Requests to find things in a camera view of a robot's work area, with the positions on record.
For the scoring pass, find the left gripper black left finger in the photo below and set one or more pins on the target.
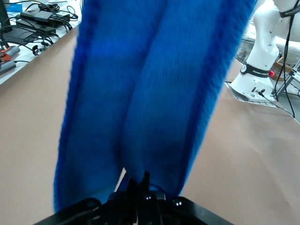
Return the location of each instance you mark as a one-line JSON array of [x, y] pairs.
[[112, 211]]

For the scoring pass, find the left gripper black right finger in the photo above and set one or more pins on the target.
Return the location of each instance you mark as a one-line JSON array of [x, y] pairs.
[[164, 211]]

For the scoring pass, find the blue towel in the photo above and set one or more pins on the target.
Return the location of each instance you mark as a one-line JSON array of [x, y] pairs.
[[140, 70]]

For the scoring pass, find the grey power adapter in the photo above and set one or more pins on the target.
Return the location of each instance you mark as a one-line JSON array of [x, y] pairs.
[[7, 68]]

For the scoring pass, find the power box with orange parts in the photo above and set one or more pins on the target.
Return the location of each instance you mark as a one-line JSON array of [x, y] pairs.
[[9, 52]]

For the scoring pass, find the black power adapter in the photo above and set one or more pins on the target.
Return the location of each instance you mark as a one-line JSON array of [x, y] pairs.
[[42, 28], [39, 15]]

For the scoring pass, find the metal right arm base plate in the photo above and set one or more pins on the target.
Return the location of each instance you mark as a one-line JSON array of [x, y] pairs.
[[243, 98]]

